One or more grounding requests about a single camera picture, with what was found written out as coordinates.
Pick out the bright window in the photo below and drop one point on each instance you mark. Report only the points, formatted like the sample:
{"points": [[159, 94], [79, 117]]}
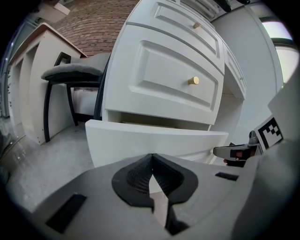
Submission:
{"points": [[287, 61]]}

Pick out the grey cushioned black chair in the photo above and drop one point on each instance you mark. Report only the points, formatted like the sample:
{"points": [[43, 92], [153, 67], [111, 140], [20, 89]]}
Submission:
{"points": [[70, 70]]}

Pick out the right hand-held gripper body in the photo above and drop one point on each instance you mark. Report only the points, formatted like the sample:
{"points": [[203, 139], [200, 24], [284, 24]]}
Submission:
{"points": [[272, 187]]}

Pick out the white desk drawer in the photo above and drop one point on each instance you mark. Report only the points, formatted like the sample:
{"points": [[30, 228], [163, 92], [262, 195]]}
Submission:
{"points": [[140, 140]]}

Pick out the white panelled drawer large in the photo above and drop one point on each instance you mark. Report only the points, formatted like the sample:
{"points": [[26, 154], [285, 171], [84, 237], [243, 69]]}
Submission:
{"points": [[164, 68]]}

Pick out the white desk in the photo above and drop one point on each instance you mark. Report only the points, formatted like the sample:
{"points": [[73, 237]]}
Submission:
{"points": [[230, 117]]}

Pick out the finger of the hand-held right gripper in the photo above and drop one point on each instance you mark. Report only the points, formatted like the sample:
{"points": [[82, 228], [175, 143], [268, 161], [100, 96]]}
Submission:
{"points": [[228, 152]]}

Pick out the gold drawer knob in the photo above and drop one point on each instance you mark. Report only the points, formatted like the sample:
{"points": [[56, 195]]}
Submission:
{"points": [[196, 25], [194, 80]]}

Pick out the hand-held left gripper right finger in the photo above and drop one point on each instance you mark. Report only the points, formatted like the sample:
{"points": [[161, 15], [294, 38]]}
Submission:
{"points": [[206, 204]]}

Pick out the white panelled drawer shallow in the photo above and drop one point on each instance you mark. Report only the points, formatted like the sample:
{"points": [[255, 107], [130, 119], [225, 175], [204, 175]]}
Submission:
{"points": [[175, 15]]}

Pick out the white shelf unit wooden top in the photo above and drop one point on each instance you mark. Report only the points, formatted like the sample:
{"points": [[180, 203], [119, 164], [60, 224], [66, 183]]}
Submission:
{"points": [[37, 93]]}

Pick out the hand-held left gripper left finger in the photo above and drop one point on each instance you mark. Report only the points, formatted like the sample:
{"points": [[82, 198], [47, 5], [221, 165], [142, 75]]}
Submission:
{"points": [[93, 206]]}

